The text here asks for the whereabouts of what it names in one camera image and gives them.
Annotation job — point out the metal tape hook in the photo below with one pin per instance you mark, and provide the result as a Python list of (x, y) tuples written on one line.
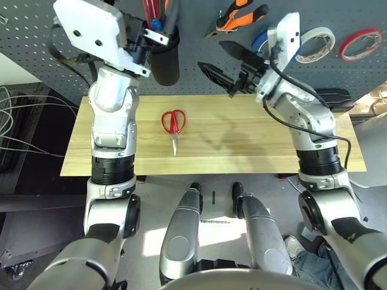
[(372, 42), (325, 43)]

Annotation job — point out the silver right robot leg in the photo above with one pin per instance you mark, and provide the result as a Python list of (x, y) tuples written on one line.
[(263, 235)]

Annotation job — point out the silver left robot leg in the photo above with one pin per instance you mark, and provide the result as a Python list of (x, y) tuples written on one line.
[(181, 235)]

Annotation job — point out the red tape roll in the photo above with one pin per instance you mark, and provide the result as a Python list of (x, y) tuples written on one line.
[(362, 30)]

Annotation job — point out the grey metal pegboard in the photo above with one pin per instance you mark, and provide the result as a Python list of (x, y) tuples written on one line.
[(187, 45)]

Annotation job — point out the small metal pegboard hook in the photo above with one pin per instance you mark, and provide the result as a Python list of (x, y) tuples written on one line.
[(3, 19)]

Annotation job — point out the white tape roll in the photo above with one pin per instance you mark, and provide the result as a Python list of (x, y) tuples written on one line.
[(317, 30)]

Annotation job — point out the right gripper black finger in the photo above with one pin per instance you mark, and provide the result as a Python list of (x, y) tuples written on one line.
[(217, 77), (236, 49)]

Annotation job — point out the black floor tape strip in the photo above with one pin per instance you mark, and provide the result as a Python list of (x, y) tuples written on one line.
[(213, 197)]

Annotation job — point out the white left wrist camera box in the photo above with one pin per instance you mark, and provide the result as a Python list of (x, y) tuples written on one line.
[(90, 27)]

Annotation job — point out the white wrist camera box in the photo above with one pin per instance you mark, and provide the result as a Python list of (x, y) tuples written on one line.
[(287, 33), (90, 27)]

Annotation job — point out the blue tape roll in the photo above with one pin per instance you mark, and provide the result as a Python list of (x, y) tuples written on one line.
[(258, 40)]

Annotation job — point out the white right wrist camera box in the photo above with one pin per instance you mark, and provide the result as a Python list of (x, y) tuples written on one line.
[(287, 33)]

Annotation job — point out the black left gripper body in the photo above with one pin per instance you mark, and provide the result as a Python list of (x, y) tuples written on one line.
[(136, 45)]

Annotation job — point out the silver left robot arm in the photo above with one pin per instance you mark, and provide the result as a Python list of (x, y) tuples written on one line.
[(112, 121)]

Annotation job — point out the blue jeans person leg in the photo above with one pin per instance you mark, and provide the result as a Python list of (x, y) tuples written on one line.
[(311, 269)]

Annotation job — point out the silver robot leg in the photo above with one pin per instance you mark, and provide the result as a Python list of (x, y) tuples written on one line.
[(263, 235), (181, 235)]

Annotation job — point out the robot torso black grey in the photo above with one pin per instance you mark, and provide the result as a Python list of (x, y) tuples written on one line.
[(236, 279)]

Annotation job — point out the orange black needle-nose pliers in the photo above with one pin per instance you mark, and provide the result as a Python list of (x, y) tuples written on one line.
[(239, 18)]

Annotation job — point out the black flight case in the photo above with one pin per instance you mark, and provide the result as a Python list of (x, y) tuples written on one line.
[(36, 196)]

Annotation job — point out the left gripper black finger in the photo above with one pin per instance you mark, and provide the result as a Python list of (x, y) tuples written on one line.
[(155, 37)]

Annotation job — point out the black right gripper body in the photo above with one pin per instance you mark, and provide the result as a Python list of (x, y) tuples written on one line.
[(252, 71)]

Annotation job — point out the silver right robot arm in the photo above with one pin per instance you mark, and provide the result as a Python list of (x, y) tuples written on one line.
[(311, 121)]

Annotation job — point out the black tool cup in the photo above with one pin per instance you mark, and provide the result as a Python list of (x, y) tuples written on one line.
[(164, 66)]

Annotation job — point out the white person shoe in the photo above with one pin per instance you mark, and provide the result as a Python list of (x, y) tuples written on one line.
[(293, 247)]

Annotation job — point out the black plastic tool case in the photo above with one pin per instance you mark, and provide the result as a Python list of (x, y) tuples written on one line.
[(335, 99)]

